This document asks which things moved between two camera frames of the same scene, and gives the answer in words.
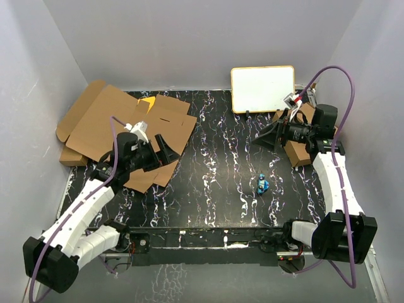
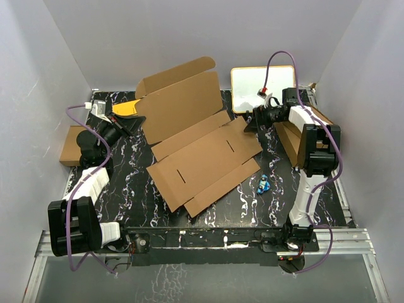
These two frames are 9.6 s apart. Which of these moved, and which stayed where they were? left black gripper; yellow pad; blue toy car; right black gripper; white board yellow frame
Moved: left black gripper; right black gripper; yellow pad
Stayed: blue toy car; white board yellow frame
